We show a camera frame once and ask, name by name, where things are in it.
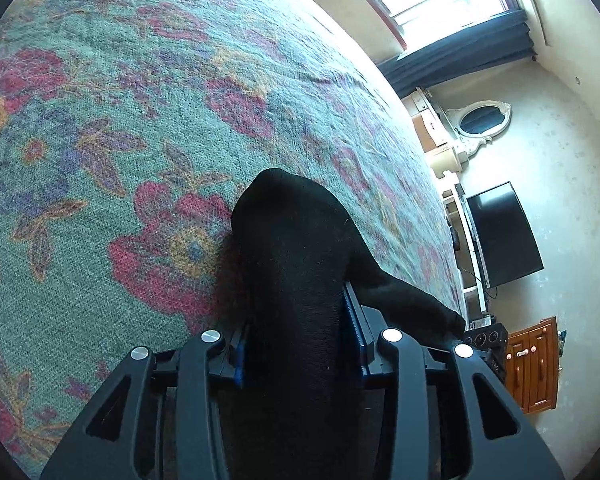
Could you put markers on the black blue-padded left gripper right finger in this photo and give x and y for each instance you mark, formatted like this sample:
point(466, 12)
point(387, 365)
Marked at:
point(446, 413)

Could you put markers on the black flat television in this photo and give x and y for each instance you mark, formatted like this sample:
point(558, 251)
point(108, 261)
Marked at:
point(507, 246)

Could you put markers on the wooden cabinet with knobs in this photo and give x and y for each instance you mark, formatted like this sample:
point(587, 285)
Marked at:
point(531, 364)

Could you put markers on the white oval mirror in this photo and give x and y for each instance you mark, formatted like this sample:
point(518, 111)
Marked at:
point(477, 124)

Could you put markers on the white dresser shelf unit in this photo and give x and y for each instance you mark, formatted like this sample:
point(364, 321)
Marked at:
point(447, 157)

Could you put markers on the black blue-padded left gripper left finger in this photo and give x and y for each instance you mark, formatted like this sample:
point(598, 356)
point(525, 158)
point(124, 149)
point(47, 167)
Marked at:
point(156, 416)

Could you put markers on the black pants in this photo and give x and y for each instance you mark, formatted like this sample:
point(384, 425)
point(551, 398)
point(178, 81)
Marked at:
point(296, 248)

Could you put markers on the floral bedspread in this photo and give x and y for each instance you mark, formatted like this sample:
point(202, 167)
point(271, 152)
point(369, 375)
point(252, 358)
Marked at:
point(128, 130)

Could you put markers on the dark blue curtain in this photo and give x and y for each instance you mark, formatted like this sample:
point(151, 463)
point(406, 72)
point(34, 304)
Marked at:
point(503, 39)

